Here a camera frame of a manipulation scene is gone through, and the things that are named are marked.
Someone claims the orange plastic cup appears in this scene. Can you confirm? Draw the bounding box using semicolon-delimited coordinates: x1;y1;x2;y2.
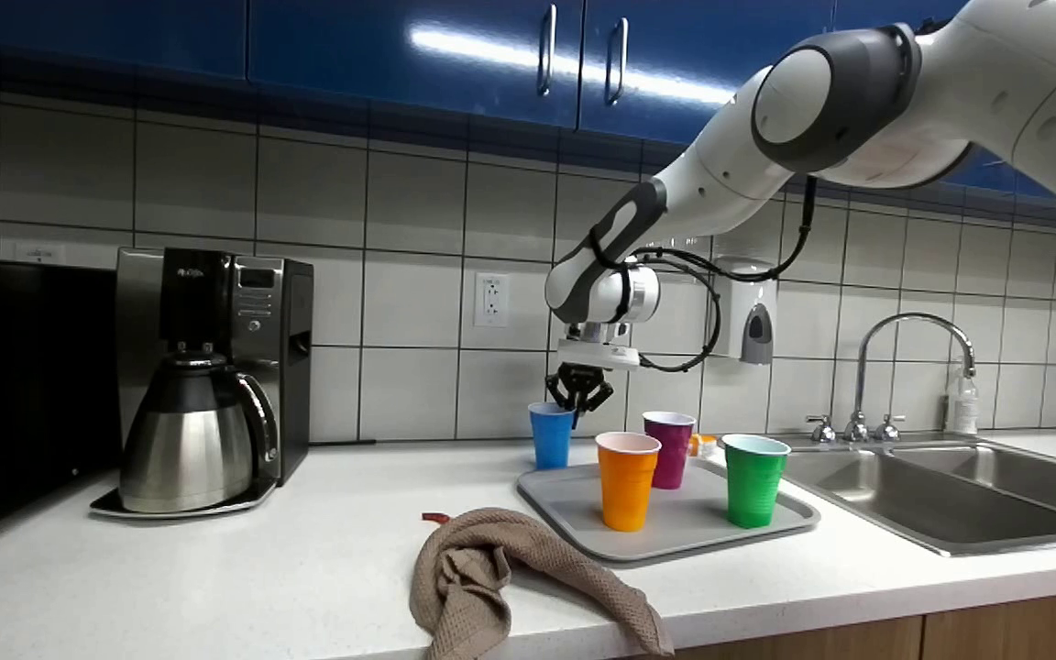
596;429;668;534

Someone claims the brown cloth towel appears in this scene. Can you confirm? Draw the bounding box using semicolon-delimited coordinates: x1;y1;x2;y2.
409;507;678;660

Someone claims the green plastic cup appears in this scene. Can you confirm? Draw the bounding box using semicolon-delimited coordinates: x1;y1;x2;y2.
718;434;794;531

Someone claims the blue wall cabinet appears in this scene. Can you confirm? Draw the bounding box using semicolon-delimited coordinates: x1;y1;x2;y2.
0;0;1056;233

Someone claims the purple plastic cup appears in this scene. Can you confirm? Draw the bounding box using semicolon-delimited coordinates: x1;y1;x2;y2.
642;406;701;491

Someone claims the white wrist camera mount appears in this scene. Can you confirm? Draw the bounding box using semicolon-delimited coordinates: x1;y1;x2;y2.
555;340;647;375

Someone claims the dish soap bottle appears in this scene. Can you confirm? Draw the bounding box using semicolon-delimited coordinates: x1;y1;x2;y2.
944;363;984;441

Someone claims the steel coffee carafe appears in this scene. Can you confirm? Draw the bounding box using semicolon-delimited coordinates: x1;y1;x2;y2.
117;354;279;514

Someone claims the grey plastic tray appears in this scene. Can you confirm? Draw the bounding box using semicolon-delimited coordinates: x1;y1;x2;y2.
515;456;824;568

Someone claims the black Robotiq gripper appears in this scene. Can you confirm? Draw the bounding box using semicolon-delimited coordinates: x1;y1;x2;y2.
544;363;621;420

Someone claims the blue plastic cup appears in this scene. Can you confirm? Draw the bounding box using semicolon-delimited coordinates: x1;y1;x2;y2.
526;403;579;474

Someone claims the white wall outlet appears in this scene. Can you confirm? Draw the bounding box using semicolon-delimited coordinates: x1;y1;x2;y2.
473;269;515;329

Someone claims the black microwave oven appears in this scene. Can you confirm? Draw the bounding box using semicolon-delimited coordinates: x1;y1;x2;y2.
0;252;120;541

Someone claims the chrome gooseneck faucet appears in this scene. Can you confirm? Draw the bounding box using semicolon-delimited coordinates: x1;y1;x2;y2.
850;307;984;442

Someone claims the wooden base cabinet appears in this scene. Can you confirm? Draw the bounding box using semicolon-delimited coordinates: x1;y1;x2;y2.
660;583;1056;660

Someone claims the black steel coffee maker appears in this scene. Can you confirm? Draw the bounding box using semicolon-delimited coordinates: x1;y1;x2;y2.
86;244;317;523

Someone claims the silver cabinet door handle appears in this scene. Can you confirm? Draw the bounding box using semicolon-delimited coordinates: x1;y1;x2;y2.
535;0;559;102
601;10;631;111

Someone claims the stainless steel double sink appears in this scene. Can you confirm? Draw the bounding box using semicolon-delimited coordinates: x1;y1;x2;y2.
781;434;1056;561

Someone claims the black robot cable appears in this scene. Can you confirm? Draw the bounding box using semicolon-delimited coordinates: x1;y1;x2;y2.
624;176;821;376

